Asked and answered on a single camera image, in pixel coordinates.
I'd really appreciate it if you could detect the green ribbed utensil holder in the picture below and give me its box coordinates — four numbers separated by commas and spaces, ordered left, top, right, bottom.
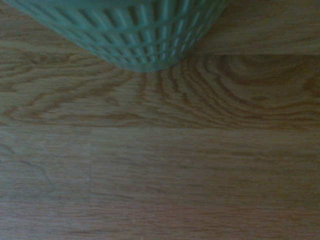
4, 0, 229, 73

